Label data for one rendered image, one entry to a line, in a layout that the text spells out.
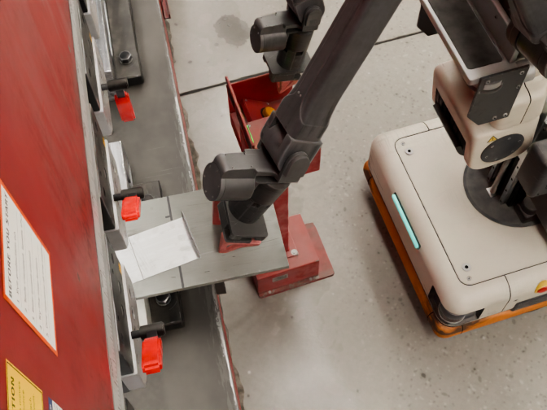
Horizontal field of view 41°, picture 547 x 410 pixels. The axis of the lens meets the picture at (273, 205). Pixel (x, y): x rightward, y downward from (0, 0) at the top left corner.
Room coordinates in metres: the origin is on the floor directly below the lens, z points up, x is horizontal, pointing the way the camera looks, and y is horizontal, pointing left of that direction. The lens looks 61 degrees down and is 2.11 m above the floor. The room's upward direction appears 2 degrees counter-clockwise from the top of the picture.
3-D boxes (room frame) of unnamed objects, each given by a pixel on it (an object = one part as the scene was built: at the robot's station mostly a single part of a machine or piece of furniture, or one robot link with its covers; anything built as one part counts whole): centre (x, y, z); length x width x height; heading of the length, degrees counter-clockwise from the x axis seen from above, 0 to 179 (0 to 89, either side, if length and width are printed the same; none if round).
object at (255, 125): (0.98, -0.01, 0.75); 0.20 x 0.16 x 0.18; 17
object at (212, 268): (0.57, 0.12, 1.00); 0.26 x 0.18 x 0.01; 100
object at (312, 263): (0.99, -0.04, 0.06); 0.25 x 0.20 x 0.12; 107
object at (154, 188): (0.60, 0.22, 0.89); 0.30 x 0.05 x 0.03; 10
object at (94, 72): (0.72, 0.30, 1.26); 0.15 x 0.09 x 0.17; 10
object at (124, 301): (0.32, 0.23, 1.26); 0.15 x 0.09 x 0.17; 10
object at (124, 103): (0.71, 0.23, 1.20); 0.04 x 0.02 x 0.10; 100
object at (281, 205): (0.98, -0.01, 0.39); 0.05 x 0.05 x 0.54; 17
